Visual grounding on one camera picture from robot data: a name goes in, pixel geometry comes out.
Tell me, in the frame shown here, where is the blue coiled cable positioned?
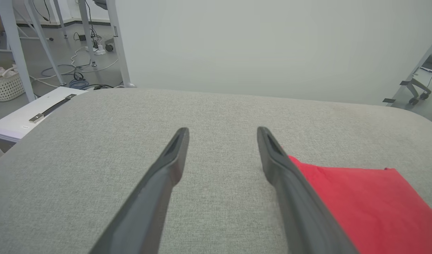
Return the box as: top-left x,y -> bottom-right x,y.
41,63 -> 90,89

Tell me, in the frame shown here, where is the black cable on floor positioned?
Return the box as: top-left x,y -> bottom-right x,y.
73,72 -> 115,91

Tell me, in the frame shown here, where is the white cable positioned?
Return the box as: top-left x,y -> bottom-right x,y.
29,45 -> 120,89

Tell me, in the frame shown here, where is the grey chair base with casters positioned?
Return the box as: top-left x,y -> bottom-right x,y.
399,78 -> 432,105

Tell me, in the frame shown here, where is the black strap handle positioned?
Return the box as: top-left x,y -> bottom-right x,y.
29,93 -> 77,123

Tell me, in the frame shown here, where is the white box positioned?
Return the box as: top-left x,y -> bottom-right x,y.
0,86 -> 89,144

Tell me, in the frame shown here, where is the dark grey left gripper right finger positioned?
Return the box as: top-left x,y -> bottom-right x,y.
257,127 -> 359,254

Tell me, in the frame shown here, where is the white basket with pink laundry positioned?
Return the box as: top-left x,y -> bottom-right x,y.
0,66 -> 26,102

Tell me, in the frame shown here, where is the white metal post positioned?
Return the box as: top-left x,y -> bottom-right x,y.
106,0 -> 136,88

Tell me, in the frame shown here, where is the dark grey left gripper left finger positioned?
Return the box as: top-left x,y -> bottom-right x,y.
89,127 -> 190,254

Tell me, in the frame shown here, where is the white power strip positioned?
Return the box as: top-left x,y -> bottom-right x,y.
85,44 -> 107,56

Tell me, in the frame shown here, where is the red and white basketball jersey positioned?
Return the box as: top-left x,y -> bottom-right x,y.
288,155 -> 432,254

